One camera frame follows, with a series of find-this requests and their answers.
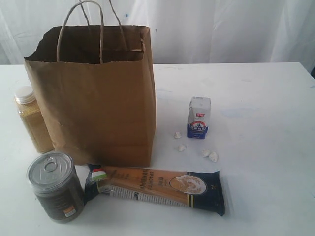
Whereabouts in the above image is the small white blue milk carton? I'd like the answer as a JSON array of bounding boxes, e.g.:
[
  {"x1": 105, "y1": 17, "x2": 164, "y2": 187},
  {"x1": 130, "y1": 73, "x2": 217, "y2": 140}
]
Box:
[{"x1": 187, "y1": 97, "x2": 211, "y2": 139}]

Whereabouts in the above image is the spaghetti pack dark blue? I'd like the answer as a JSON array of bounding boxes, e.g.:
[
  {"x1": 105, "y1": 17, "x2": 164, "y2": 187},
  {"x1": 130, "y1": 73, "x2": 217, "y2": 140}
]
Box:
[{"x1": 84, "y1": 164, "x2": 225, "y2": 216}]

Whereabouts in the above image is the yellow grain plastic bottle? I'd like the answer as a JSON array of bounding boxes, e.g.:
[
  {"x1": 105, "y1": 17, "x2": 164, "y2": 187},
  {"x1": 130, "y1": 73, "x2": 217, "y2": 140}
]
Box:
[{"x1": 14, "y1": 86, "x2": 54, "y2": 153}]

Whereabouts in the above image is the white garlic clove far left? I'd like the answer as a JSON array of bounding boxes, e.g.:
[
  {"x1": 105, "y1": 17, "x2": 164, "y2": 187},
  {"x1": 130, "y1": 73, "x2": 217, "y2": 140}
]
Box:
[{"x1": 174, "y1": 131, "x2": 182, "y2": 139}]

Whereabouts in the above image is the white backdrop curtain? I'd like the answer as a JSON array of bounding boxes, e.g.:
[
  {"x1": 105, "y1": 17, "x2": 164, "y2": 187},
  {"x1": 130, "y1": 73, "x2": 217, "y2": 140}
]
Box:
[{"x1": 0, "y1": 0, "x2": 315, "y2": 71}]

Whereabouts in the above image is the dark tea jar pull-tab lid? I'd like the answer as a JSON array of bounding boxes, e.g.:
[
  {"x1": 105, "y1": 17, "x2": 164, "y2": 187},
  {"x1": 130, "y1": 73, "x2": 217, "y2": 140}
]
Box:
[{"x1": 27, "y1": 151, "x2": 84, "y2": 223}]

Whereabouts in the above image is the brown paper shopping bag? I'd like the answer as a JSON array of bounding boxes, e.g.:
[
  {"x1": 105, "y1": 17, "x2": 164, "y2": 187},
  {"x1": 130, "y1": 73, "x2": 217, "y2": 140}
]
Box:
[{"x1": 25, "y1": 23, "x2": 156, "y2": 167}]

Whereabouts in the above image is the white garlic clove lower left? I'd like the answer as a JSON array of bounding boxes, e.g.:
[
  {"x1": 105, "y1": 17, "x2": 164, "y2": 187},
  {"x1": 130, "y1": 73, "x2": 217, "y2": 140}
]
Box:
[{"x1": 177, "y1": 144, "x2": 187, "y2": 152}]

